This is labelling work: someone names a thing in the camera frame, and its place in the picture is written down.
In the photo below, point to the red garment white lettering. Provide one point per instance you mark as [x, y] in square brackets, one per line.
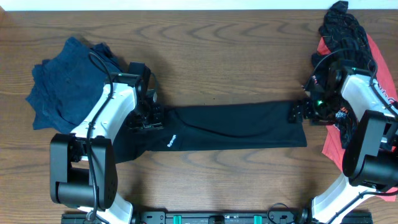
[332, 147]

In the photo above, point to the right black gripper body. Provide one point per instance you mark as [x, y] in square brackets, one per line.
[321, 111]

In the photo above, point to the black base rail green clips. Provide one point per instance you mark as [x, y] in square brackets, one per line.
[276, 216]

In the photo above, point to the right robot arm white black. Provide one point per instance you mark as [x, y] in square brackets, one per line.
[369, 165]

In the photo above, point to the black patterned orange line garment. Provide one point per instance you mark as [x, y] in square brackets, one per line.
[351, 53]

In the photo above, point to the black polo shirt white logo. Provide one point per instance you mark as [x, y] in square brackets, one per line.
[221, 127]

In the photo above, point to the folded navy blue garment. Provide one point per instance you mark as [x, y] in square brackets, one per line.
[67, 87]

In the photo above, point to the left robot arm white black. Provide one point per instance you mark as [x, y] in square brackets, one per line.
[83, 171]

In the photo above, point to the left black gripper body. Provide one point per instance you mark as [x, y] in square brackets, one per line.
[148, 119]

